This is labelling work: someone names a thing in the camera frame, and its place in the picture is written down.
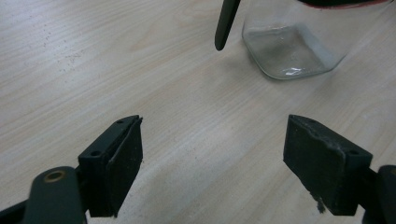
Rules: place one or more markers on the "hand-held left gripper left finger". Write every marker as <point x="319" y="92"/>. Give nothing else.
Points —
<point x="121" y="161"/>

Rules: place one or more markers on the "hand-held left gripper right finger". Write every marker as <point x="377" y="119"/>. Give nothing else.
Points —
<point x="323" y="161"/>

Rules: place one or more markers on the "square glass jar black rim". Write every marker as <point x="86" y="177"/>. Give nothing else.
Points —
<point x="289" y="53"/>

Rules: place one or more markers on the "black hinged jar lid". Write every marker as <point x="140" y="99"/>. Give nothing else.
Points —
<point x="225" y="25"/>

